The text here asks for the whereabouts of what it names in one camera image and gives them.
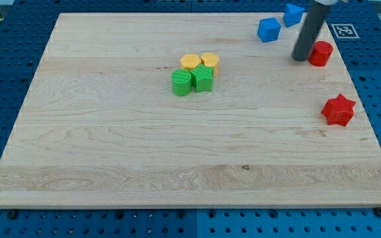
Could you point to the red cylinder block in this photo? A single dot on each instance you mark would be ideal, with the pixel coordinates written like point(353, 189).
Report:
point(320, 53)

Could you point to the green star block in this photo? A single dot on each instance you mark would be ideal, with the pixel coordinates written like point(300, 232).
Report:
point(202, 78)

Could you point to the red star block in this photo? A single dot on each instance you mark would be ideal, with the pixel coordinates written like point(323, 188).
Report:
point(338, 110)

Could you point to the light wooden board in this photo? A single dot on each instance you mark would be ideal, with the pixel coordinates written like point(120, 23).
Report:
point(101, 129)

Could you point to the green cylinder block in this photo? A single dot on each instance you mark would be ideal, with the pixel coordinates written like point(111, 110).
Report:
point(181, 82)

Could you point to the yellow hexagon block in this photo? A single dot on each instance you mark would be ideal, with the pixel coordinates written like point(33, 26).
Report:
point(190, 61)

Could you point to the yellow heart block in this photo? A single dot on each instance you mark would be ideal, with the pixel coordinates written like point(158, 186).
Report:
point(211, 60)

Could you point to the blue cube block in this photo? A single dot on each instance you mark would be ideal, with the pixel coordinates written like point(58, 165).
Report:
point(269, 29)

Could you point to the blue triangular prism block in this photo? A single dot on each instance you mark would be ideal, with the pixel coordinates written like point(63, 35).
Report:
point(292, 15)

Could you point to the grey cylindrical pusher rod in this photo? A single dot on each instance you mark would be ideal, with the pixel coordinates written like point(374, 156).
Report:
point(311, 27)

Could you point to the white fiducial marker tag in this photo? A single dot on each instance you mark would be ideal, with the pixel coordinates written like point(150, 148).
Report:
point(345, 31)

